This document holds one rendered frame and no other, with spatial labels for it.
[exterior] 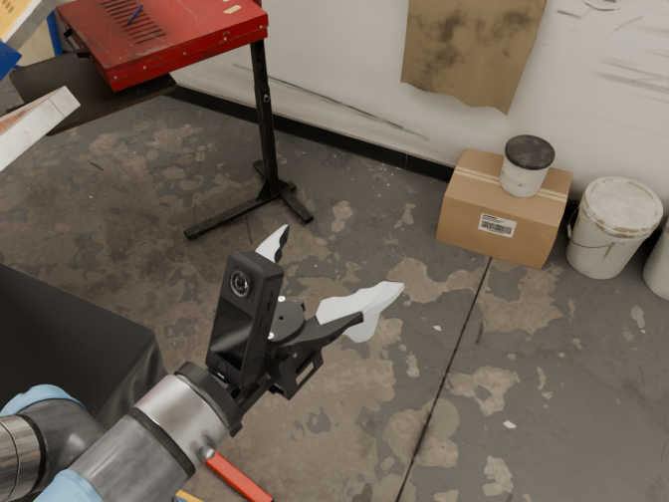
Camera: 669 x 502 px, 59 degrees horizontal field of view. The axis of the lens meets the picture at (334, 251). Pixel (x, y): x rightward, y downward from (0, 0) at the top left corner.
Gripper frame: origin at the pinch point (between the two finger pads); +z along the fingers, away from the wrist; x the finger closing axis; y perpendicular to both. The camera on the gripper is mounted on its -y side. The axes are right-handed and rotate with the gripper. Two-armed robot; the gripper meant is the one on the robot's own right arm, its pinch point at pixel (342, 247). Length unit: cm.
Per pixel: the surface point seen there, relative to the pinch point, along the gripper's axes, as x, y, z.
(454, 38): -88, 74, 174
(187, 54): -128, 45, 74
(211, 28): -127, 40, 85
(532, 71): -58, 88, 187
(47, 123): -61, 6, 0
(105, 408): -60, 68, -18
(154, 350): -65, 70, -1
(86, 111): -146, 53, 42
